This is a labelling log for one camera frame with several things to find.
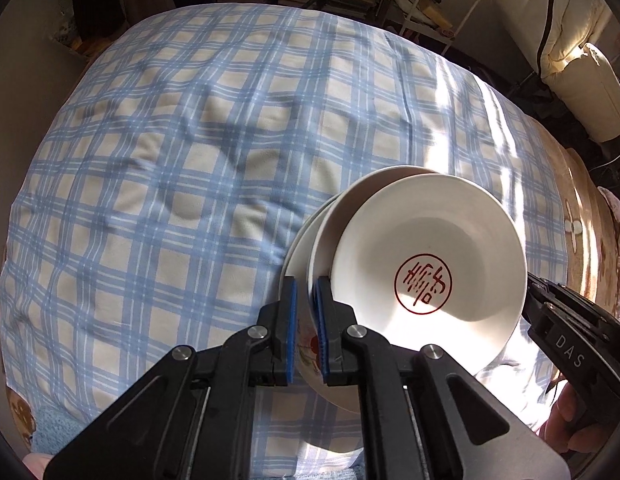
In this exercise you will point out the blue plaid tablecloth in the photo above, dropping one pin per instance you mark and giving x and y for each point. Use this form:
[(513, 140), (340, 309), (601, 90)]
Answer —
[(165, 160)]

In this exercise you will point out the large white cat print bowl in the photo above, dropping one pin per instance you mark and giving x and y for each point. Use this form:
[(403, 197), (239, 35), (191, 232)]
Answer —
[(439, 220)]

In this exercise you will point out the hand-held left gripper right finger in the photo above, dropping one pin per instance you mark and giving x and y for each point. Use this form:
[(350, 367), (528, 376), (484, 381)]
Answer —
[(322, 330)]

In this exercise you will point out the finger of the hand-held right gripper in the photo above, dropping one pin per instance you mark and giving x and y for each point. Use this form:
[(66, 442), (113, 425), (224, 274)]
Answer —
[(564, 305)]

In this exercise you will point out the white cherry print plate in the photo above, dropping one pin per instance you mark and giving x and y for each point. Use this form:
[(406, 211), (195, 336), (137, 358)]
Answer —
[(297, 255), (326, 245)]

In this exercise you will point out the white quilt with black trim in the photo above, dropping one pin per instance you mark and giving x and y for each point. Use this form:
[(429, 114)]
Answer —
[(554, 25)]

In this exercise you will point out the white printed plastic bag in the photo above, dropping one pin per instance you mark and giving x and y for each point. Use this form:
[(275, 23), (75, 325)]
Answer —
[(70, 30)]

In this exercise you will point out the white rolling cart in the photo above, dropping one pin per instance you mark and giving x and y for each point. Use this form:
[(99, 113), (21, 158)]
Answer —
[(439, 0)]

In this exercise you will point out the person's right hand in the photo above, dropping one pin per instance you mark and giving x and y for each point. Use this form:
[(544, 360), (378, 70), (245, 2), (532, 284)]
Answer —
[(564, 415)]

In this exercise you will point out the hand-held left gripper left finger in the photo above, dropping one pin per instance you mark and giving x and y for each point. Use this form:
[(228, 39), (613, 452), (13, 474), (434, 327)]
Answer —
[(289, 330)]

